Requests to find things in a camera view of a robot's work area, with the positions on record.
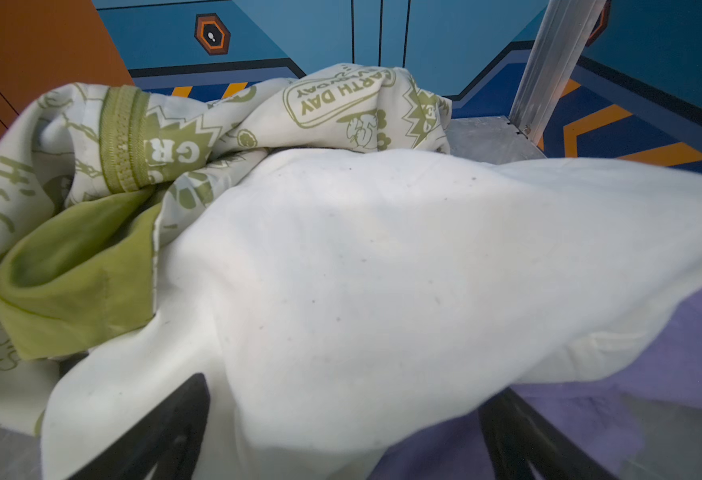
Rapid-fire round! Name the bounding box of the green printed white cloth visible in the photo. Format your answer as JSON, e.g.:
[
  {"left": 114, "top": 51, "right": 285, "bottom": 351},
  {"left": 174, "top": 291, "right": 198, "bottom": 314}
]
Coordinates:
[{"left": 0, "top": 64, "right": 453, "bottom": 435}]

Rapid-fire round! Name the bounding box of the aluminium right corner post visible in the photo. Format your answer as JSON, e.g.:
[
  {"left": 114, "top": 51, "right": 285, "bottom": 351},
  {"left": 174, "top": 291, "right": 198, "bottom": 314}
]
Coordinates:
[{"left": 509, "top": 0, "right": 606, "bottom": 144}]

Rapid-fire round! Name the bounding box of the white plain cloth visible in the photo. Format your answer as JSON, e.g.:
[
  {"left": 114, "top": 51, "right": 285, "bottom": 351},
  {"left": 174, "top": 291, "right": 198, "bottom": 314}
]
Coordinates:
[{"left": 41, "top": 149, "right": 702, "bottom": 479}]

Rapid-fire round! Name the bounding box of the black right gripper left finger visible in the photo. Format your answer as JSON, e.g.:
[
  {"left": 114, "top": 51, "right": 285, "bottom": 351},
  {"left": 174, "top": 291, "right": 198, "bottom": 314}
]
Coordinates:
[{"left": 72, "top": 373, "right": 211, "bottom": 480}]

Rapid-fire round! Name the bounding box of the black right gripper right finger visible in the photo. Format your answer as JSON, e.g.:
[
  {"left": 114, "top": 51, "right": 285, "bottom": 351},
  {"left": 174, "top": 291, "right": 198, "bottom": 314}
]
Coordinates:
[{"left": 478, "top": 388, "right": 616, "bottom": 480}]

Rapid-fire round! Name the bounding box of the purple cloth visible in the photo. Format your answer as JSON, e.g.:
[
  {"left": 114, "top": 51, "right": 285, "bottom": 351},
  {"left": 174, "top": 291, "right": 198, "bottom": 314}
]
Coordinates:
[{"left": 367, "top": 273, "right": 702, "bottom": 480}]

